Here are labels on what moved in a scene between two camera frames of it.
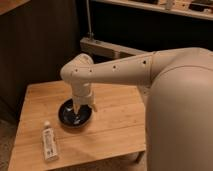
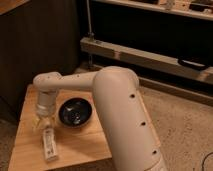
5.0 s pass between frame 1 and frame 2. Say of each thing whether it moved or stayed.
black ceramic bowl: stayed
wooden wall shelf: stayed
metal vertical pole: stayed
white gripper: moved
